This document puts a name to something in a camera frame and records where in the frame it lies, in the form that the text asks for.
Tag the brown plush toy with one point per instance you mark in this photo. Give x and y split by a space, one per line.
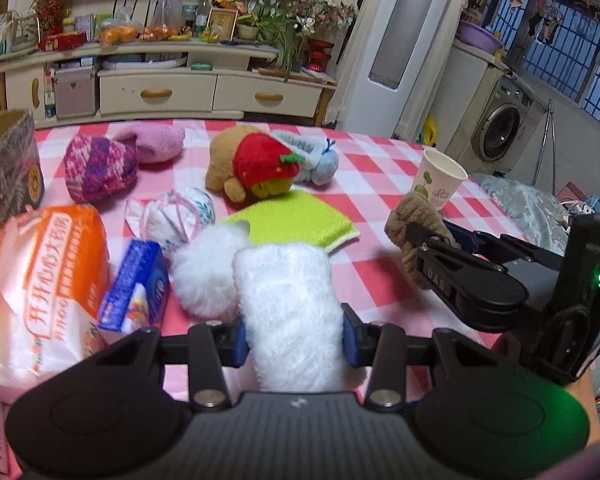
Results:
415 215

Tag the red snack box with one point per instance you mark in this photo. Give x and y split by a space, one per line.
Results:
62 40

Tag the purple plastic basin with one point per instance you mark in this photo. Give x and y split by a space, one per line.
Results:
477 37

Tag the white fluffy plush cloth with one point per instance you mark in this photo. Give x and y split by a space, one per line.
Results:
290 310

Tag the red berry bouquet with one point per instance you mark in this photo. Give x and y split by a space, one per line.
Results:
50 7

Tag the cream television cabinet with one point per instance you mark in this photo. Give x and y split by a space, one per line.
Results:
180 90

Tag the green sponge cloth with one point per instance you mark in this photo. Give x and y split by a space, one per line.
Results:
290 217

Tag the white fluffy pompom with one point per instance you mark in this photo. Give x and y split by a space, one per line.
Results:
205 270

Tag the red white checked tablecloth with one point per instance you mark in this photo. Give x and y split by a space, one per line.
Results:
370 185

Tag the pink plush slipper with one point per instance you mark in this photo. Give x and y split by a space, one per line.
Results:
155 142

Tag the person's right forearm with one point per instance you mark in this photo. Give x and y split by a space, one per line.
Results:
587 410

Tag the silver washing machine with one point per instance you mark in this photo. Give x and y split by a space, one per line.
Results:
505 125

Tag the white paper cup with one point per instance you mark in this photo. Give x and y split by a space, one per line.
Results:
440 175

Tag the red vase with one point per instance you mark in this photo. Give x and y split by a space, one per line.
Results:
320 55

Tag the small framed picture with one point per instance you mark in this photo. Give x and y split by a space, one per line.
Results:
222 24

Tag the bag of oranges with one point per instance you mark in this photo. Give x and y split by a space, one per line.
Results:
117 34

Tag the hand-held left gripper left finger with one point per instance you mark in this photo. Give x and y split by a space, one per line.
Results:
237 342

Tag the grey patterned bed cover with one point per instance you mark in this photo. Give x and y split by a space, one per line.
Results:
525 205

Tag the patterned cardboard box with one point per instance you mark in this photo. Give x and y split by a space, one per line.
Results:
7 175

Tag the white standing air conditioner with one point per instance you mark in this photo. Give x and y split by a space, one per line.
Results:
400 35

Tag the grey blue plush toy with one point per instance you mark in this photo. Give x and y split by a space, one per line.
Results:
320 162

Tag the pile of oranges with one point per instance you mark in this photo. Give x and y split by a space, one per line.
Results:
157 33

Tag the blue small box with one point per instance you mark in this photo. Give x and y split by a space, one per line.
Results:
135 285

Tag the clear plastic jug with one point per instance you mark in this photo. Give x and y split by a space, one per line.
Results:
22 32

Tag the potted flower arrangement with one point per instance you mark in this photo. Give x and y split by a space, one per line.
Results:
300 15

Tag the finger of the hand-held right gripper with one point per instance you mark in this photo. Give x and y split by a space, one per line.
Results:
432 272
520 250

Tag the orange white snack bag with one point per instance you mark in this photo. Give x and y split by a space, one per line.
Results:
40 285

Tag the brown bear plush strawberry hat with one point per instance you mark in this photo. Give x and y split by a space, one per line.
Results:
260 160

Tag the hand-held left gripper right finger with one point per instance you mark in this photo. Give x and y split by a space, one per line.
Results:
352 340

